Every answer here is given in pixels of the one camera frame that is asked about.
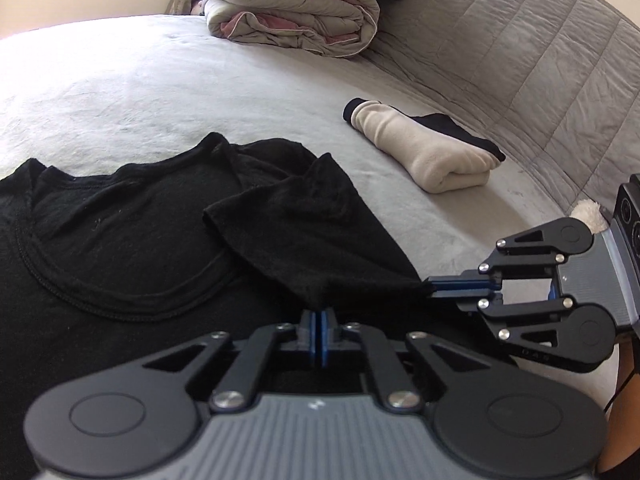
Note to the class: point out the folded cream garment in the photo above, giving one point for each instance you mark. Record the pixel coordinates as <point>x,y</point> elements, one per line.
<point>425,155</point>

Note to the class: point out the bedside cloth pile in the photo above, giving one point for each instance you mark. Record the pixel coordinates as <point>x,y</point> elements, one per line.
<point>198,4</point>

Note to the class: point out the folded grey pink quilt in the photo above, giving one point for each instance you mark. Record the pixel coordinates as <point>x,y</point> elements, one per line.
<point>300,15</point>

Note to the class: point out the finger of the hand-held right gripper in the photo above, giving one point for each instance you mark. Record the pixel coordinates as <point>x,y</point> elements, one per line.
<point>465,282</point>
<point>465,294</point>

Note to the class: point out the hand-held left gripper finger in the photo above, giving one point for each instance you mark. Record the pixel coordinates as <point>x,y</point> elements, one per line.
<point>314,340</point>
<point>325,340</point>

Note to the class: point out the black shirt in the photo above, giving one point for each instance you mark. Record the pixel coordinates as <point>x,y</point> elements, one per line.
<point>125,240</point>

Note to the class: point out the grey quilted headboard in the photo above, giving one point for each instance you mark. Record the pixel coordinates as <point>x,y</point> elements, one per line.
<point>525,60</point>

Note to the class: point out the white plush toy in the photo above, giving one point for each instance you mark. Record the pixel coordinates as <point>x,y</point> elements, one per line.
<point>590,212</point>

